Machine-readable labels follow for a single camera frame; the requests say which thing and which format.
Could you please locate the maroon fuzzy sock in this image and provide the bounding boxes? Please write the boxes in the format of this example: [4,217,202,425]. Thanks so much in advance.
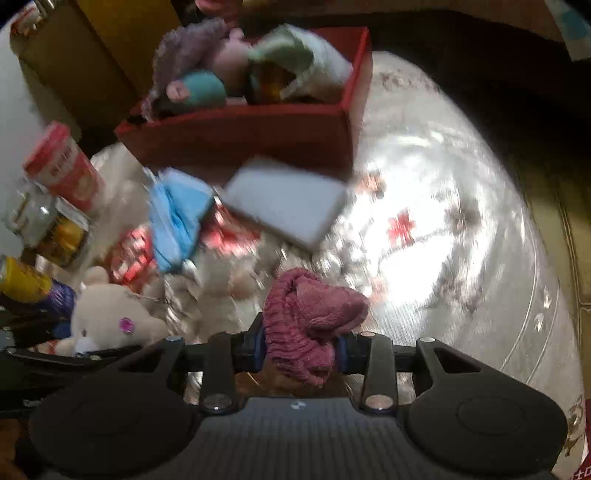
[263,268,370,387]

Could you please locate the white teddy bear plush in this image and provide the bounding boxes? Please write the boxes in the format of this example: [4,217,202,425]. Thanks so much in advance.
[55,266,168,357]

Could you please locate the white rectangular sponge block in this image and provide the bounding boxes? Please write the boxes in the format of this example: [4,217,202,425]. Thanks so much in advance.
[221,157,348,252]

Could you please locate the blue surgical face mask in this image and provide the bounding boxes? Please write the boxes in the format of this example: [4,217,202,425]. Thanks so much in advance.
[149,168,213,273]

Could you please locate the light blue towel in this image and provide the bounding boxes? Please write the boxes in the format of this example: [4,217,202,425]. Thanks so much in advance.
[249,24,353,104]

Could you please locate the purple fuzzy cloth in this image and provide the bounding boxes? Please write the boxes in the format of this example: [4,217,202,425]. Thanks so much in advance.
[141,18,228,122]

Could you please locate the pink pig plush toy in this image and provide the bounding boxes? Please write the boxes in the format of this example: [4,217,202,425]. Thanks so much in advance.
[152,27,252,121]

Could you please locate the yellow snack can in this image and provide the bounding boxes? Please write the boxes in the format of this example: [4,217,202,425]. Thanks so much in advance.
[1,255,76,320]

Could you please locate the red snack packet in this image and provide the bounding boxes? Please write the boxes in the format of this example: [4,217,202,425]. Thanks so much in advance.
[102,204,262,293]

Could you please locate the clear glass jar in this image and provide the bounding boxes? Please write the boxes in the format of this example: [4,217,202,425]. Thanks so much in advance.
[3,178,90,269]

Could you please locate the red cardboard box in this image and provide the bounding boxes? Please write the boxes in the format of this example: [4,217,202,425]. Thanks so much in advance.
[115,27,373,182]

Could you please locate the pink lidded drink cup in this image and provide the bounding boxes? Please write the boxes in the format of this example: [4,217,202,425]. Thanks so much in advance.
[23,122,104,214]

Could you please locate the wooden cabinet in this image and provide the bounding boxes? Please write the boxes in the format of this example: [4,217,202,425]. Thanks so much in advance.
[1,1,179,144]

